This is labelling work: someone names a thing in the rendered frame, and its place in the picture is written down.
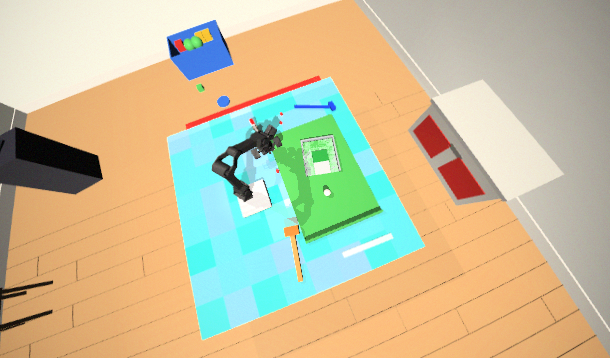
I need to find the green flat mat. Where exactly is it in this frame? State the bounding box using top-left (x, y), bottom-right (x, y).
top-left (272, 113), bottom-right (382, 241)

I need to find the white flat bar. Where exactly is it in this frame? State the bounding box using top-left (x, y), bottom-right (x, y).
top-left (342, 233), bottom-right (393, 258)

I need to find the blue golf putter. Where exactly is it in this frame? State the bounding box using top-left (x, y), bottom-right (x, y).
top-left (294, 101), bottom-right (336, 111)

